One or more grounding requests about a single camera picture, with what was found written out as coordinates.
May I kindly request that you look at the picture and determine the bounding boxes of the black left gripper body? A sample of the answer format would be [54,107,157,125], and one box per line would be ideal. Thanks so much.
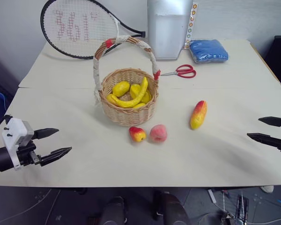
[15,142,42,167]

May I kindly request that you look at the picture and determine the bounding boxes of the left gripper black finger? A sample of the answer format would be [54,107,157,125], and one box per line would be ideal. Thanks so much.
[39,146,73,167]
[32,127,60,141]

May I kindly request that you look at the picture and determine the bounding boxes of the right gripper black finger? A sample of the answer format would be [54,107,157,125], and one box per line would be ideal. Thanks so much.
[258,116,281,128]
[246,132,281,151]

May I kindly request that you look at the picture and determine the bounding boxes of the small red yellow apple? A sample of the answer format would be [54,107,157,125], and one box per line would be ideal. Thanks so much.
[128,126,147,143]

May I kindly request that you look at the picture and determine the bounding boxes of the white shoe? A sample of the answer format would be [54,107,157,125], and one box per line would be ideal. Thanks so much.
[259,185,275,194]

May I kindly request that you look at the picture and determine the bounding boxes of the long red yellow mango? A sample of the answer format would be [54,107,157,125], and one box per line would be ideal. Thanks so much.
[190,100,208,130]

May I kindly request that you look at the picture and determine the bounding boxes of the metal stand on floor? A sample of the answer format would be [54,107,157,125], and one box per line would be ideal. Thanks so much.
[221,194,250,225]

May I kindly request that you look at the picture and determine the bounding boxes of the dark rounded shape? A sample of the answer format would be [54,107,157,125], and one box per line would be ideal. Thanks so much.
[154,190,191,225]
[100,196,127,225]

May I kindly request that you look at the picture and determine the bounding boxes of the oval yellow lemon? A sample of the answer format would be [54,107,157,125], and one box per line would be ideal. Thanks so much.
[112,81,131,98]

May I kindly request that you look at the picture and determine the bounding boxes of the blue cloth pack in plastic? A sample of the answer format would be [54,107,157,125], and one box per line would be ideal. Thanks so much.
[188,39,229,64]

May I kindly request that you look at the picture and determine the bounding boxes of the long yellow banana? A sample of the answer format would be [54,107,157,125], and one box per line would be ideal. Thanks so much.
[115,76,149,109]

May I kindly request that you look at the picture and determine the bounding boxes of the black tennis racket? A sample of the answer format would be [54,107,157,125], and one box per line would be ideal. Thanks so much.
[40,0,147,60]

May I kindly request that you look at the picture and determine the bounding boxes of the pink peach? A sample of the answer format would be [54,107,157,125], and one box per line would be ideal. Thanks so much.
[149,124,168,143]

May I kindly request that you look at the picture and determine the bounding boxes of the strip with coloured circle stickers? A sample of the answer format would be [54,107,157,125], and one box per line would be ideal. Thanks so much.
[183,1,200,50]

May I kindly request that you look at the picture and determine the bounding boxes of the silver metal box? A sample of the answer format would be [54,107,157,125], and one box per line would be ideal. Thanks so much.
[147,0,194,60]

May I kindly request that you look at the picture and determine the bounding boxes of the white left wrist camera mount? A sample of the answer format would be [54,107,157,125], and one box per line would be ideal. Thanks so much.
[1,117,35,171]

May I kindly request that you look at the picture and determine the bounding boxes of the wicker basket with taped handle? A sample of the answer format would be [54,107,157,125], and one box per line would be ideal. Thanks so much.
[92,36,161,128]

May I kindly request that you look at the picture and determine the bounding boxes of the red handled scissors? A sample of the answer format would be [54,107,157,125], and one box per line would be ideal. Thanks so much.
[160,64,197,79]

